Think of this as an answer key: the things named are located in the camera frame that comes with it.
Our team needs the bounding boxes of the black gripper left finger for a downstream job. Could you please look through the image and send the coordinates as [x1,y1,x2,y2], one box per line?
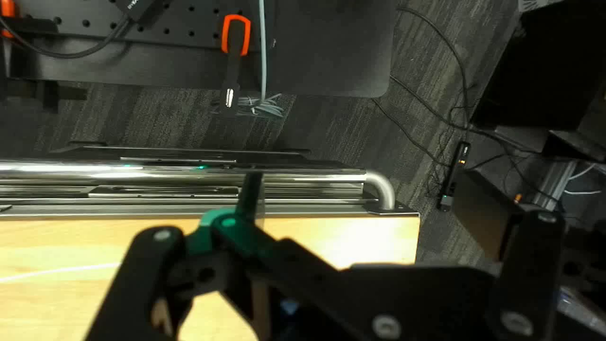
[83,168,380,341]

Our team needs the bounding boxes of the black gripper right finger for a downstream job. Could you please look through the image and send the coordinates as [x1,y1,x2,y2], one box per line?
[494,208,568,341]

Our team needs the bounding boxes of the small black box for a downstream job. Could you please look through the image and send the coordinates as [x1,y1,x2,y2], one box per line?
[450,166,526,261]

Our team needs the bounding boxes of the black adapter with light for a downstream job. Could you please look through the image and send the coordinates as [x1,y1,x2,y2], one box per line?
[435,139,473,211]

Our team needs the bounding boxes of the black perforated breadboard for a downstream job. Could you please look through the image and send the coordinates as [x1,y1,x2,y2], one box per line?
[17,0,269,86]

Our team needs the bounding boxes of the dark grey flat panel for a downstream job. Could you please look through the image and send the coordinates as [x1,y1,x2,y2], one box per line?
[267,0,397,100]

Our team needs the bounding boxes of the small orange part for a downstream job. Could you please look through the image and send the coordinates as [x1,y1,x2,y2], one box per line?
[0,0,19,41]

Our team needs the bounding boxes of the metal cart frame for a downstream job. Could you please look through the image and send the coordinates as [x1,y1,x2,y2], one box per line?
[0,185,380,221]

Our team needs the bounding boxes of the aluminium frame bar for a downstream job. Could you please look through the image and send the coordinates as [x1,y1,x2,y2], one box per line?
[539,158,606,211]

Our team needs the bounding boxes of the chrome cart handle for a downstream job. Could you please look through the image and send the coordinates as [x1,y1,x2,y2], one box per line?
[0,156,397,213]

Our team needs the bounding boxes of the black floor cable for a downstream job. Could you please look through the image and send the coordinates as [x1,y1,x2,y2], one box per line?
[369,3,507,172]

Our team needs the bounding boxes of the black cable on breadboard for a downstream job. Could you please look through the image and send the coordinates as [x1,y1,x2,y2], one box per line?
[0,9,140,62]

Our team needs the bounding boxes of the grey cable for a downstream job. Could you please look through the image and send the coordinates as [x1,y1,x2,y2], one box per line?
[251,0,293,120]

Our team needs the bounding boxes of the orange handled clamp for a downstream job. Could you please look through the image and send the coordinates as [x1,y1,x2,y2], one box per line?
[217,11,255,109]

